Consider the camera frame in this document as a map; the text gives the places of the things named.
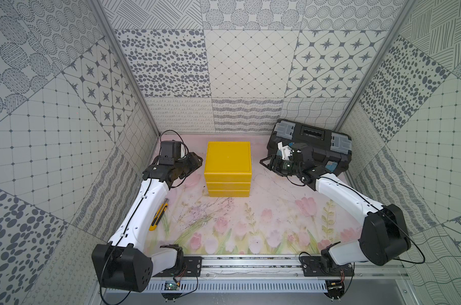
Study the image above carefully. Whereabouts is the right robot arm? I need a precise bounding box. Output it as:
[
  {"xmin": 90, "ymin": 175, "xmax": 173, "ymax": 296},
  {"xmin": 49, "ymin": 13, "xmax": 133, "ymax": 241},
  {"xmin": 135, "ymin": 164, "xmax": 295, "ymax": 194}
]
[{"xmin": 260, "ymin": 143, "xmax": 411, "ymax": 269}]

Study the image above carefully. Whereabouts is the white vented cable duct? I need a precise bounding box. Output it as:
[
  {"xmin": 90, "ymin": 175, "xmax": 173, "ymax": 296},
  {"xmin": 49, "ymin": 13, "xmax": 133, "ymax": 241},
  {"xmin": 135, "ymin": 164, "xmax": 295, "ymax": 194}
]
[{"xmin": 143, "ymin": 280, "xmax": 327, "ymax": 293}]

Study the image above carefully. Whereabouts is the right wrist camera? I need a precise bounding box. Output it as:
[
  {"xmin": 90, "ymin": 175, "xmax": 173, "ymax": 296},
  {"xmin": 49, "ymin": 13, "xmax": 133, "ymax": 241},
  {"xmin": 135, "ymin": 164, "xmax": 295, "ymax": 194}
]
[{"xmin": 277, "ymin": 142, "xmax": 293, "ymax": 161}]

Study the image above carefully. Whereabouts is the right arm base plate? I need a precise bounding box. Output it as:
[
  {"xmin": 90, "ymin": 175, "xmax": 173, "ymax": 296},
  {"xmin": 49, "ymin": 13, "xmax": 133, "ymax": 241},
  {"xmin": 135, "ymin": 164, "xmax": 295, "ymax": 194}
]
[{"xmin": 299, "ymin": 252, "xmax": 355, "ymax": 277}]

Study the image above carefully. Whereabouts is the yellow drawer cabinet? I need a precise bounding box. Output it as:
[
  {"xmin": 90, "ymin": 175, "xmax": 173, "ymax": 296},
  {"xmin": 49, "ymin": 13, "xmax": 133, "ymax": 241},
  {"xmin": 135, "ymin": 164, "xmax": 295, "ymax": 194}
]
[{"xmin": 204, "ymin": 142, "xmax": 252, "ymax": 198}]

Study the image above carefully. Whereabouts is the yellow utility knife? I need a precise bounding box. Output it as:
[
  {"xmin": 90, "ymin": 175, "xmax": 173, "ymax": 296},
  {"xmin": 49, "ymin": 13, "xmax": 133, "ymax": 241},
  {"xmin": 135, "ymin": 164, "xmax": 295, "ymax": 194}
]
[{"xmin": 149, "ymin": 202, "xmax": 168, "ymax": 231}]

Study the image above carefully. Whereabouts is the black toolbox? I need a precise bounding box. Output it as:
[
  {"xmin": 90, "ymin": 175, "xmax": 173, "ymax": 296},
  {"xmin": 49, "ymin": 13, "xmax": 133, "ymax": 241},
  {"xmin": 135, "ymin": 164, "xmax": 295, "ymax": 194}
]
[{"xmin": 267, "ymin": 119, "xmax": 352, "ymax": 175}]

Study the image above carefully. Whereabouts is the aluminium mounting rail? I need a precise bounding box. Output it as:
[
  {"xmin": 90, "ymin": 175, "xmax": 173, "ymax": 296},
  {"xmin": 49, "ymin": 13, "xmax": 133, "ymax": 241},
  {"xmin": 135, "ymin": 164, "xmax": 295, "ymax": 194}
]
[{"xmin": 94, "ymin": 253, "xmax": 409, "ymax": 282}]

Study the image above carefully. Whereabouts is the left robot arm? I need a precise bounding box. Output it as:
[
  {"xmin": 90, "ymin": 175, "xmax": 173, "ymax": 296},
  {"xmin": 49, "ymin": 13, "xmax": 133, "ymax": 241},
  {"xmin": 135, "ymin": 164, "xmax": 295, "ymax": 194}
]
[{"xmin": 91, "ymin": 141, "xmax": 203, "ymax": 292}]

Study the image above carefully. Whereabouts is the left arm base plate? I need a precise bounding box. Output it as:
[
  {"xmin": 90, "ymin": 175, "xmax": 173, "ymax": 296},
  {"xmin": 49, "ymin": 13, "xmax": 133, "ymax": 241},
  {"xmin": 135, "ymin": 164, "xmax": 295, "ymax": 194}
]
[{"xmin": 154, "ymin": 256, "xmax": 203, "ymax": 278}]

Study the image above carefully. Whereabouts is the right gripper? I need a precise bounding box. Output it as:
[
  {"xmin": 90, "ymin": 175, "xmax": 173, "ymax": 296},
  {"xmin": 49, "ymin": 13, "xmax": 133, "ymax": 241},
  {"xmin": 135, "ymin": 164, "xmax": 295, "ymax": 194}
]
[{"xmin": 259, "ymin": 154, "xmax": 301, "ymax": 177}]

